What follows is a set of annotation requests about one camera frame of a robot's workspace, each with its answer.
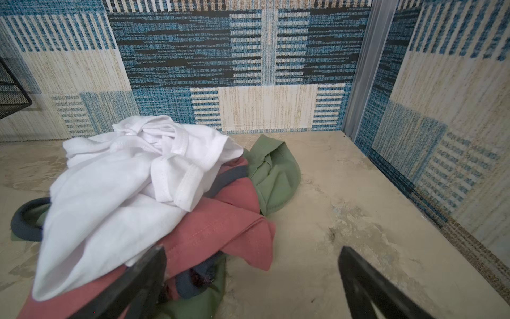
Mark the black mesh shelf rack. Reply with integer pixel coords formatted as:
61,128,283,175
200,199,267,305
1,58,33,119

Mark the white t-shirt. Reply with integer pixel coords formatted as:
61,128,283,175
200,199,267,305
32,116,244,302

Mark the red t-shirt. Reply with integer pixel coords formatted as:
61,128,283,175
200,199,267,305
19,177,276,318

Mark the green graphic t-shirt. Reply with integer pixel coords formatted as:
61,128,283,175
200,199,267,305
9,134,302,319

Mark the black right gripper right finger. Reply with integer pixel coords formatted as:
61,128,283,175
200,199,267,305
338,246,433,319

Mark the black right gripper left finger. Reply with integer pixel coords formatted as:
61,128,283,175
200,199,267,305
71,246,167,318

